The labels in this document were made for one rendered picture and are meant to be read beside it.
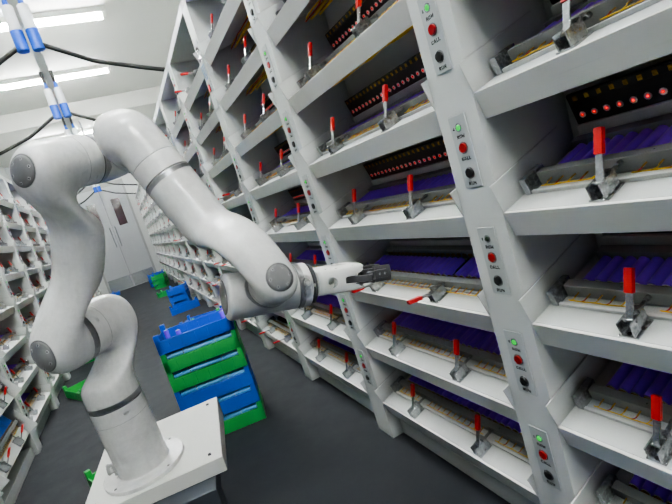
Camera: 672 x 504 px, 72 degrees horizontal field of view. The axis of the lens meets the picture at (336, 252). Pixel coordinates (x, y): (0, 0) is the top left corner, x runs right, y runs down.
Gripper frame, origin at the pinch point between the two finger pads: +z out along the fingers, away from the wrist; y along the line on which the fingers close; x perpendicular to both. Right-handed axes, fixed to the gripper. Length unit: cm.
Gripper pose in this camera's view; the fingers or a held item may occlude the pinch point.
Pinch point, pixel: (376, 272)
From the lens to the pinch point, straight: 94.8
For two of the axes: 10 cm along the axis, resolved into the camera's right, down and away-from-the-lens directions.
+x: 1.1, 9.9, 0.5
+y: -4.4, 0.0, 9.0
